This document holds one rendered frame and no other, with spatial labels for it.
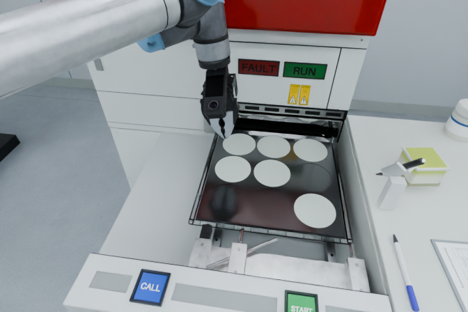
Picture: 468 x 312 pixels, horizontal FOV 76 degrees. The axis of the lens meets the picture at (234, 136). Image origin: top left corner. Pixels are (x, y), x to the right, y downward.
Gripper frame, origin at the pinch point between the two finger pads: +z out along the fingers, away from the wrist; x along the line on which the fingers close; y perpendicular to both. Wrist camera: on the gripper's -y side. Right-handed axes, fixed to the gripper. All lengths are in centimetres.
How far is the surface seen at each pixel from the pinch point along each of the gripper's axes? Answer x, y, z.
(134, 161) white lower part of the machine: 45, 23, 29
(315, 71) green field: -23.7, 20.3, -7.3
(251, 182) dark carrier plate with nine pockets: -6.4, -4.2, 12.3
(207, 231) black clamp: 1.9, -20.3, 11.7
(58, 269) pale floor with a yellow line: 100, 8, 89
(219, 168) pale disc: 3.0, -0.4, 10.9
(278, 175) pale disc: -13.4, -0.6, 13.0
